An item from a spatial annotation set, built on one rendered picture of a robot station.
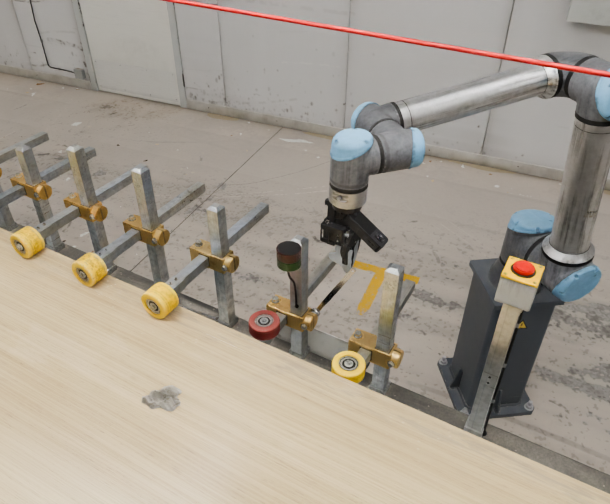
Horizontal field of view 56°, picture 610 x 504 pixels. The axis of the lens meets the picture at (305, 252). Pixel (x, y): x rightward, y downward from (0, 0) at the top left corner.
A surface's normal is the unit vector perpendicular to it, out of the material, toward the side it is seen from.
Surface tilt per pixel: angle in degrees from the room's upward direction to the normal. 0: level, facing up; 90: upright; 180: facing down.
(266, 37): 90
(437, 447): 0
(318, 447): 0
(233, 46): 90
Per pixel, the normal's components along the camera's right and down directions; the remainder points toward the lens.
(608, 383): 0.00, -0.79
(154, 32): -0.40, 0.56
